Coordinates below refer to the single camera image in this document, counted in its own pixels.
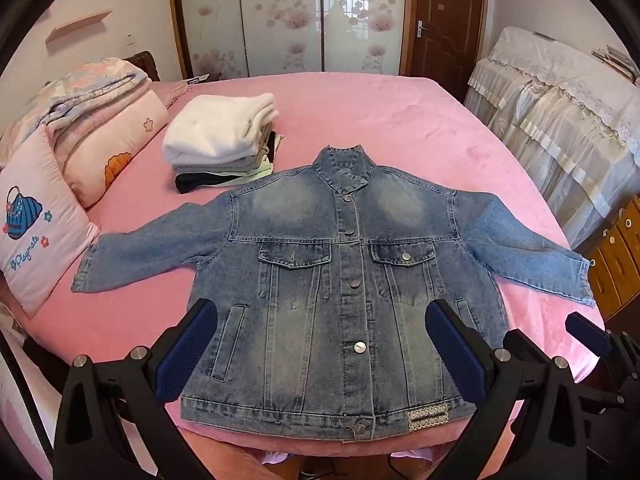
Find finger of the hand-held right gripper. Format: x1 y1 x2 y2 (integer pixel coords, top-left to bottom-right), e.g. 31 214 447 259
565 311 640 415
502 329 553 365

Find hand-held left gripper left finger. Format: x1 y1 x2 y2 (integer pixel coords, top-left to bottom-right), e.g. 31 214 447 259
52 298 219 480

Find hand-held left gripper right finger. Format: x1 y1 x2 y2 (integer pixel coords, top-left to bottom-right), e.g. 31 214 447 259
424 298 606 480

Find blue denim jacket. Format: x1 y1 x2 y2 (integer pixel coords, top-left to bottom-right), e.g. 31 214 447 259
71 144 597 442

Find stack of folded clothes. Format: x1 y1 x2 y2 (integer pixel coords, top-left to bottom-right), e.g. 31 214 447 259
162 92 280 165

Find wooden drawer cabinet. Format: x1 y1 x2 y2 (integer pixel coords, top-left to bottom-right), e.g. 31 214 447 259
582 195 640 324

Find folded black garment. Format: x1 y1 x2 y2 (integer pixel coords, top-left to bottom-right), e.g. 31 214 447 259
175 132 284 194

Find folded light green garment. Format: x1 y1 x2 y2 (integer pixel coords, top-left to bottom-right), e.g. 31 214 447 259
200 156 274 189

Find folded light grey garment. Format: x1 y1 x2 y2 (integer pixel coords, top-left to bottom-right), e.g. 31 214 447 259
172 149 266 174

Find pink pillow with bag print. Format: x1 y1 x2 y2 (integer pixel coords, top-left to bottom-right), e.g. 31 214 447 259
0 125 101 319

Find white lace-covered furniture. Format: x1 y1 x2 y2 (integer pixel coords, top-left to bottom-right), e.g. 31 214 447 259
462 26 640 251

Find folded taupe knit garment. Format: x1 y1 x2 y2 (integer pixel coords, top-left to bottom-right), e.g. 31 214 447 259
249 127 279 167

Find bed with pink sheet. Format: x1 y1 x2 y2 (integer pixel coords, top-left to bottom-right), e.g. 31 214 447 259
0 74 608 467

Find folded pastel floral blanket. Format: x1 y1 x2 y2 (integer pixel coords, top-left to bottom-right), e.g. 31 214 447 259
0 56 152 162

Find dark wooden headboard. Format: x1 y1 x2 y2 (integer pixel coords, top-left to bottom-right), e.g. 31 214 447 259
122 51 161 83

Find brown wooden door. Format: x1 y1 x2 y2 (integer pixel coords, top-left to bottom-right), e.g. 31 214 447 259
407 0 489 104

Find floral sliding-door wardrobe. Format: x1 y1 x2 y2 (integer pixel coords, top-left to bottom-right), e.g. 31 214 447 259
167 0 416 82

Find pink wall shelf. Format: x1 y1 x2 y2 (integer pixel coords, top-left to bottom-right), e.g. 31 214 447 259
45 10 113 46

